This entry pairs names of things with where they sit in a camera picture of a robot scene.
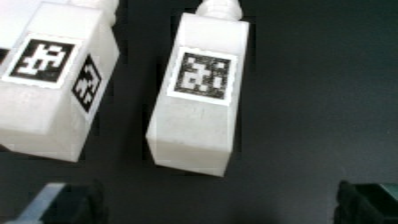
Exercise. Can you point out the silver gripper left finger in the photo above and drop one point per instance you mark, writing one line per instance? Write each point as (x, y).
(66, 204)

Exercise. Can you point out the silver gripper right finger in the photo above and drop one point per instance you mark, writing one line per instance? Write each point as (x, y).
(366, 203)

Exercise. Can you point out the white leg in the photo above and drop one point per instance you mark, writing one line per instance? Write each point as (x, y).
(190, 130)
(57, 60)

